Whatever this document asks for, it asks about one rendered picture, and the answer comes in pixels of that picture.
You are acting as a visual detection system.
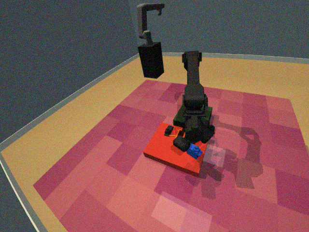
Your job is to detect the orange-red flat deck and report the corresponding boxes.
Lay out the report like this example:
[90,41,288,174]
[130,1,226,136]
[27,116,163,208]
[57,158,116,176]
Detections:
[143,122,207,178]

